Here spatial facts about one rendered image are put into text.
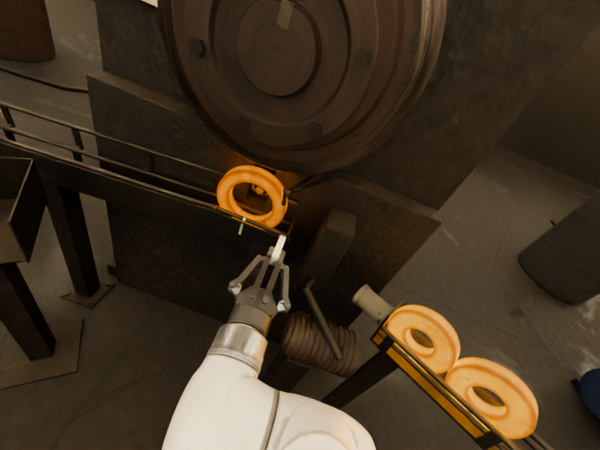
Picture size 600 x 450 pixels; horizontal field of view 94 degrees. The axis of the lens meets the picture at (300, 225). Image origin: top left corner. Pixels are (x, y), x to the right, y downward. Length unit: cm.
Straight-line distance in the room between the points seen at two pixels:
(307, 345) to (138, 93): 77
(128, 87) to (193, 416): 73
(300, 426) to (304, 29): 52
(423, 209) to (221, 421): 64
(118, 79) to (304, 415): 84
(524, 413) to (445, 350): 15
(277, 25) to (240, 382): 49
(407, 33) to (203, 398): 59
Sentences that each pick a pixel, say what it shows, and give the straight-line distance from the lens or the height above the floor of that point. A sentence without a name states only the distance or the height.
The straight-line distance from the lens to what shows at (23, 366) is 137.
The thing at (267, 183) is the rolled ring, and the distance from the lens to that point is 68.
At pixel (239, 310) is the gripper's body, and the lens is 52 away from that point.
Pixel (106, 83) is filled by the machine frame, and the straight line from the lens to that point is 89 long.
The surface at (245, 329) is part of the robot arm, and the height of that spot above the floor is 77.
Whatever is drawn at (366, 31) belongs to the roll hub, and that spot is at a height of 118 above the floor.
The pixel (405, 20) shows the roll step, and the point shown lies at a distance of 52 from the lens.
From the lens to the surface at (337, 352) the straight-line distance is 78.
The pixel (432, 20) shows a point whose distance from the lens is 54.
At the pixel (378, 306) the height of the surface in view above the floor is 69.
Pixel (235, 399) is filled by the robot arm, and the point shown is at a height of 77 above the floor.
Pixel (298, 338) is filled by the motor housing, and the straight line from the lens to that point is 80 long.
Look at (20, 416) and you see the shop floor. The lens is 131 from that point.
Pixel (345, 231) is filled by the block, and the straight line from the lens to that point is 69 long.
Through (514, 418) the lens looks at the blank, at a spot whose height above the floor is 74.
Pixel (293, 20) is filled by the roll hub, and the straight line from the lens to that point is 45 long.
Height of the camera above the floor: 120
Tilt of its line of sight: 39 degrees down
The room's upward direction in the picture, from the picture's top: 24 degrees clockwise
